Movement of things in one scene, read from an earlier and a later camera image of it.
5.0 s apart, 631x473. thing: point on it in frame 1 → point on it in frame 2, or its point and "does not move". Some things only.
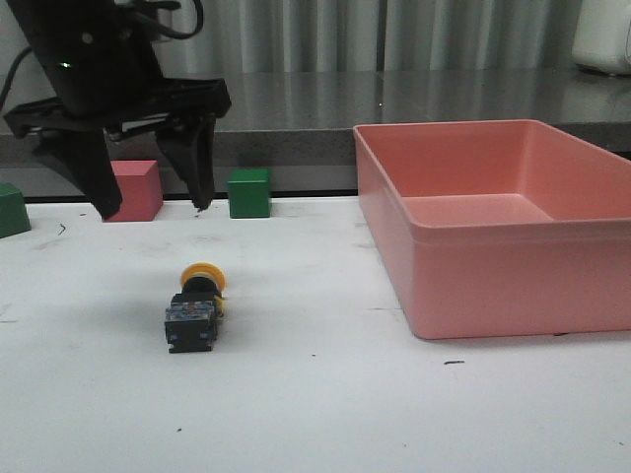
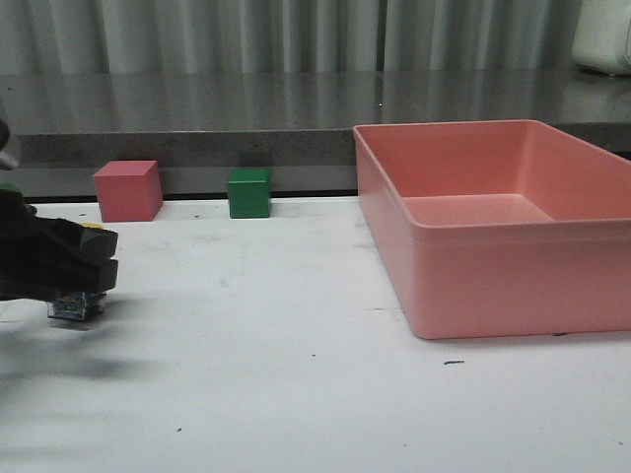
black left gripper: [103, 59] → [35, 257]
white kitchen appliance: [602, 36] does not move
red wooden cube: [141, 187] does not move
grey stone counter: [300, 125] does not move
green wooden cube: [248, 192] does not move
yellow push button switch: [192, 315] → [86, 304]
